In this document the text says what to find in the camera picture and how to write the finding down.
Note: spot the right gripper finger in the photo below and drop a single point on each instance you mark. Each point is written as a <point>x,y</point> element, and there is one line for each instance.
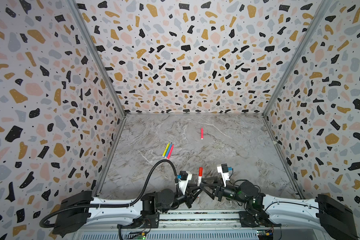
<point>212,191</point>
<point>212,180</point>

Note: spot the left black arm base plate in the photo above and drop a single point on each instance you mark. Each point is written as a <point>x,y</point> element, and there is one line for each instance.
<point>145,221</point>

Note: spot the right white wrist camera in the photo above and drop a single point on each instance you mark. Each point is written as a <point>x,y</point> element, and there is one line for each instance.
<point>224,170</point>

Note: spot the yellow highlighter pen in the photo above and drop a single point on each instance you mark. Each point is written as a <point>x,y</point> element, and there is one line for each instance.
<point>166,150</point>

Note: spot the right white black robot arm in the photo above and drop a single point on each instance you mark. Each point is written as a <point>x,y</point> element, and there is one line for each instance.
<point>322,213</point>

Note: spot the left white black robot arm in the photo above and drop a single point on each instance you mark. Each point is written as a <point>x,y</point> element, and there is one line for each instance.
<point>84,210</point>

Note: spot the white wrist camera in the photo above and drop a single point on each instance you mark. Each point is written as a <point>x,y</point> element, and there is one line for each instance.
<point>224,170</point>
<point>183,179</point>

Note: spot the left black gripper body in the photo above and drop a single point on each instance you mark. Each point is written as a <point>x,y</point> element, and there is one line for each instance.
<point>185,194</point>

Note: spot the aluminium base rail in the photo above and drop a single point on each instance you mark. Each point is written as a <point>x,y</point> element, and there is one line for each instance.
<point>199,225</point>

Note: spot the blue green pen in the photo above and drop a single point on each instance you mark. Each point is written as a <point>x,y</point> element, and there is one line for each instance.
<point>166,152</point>

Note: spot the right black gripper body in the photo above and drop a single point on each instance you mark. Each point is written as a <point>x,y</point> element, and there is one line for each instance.
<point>217,192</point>

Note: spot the white pen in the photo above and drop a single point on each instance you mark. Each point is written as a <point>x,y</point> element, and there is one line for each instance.
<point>199,180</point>

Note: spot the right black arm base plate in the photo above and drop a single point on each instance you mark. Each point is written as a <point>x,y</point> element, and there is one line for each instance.
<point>249,220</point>

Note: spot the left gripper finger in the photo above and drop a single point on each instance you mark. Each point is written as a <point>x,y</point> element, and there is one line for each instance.
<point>193,188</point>
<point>189,199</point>

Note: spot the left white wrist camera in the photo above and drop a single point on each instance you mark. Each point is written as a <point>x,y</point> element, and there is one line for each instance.
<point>183,179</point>

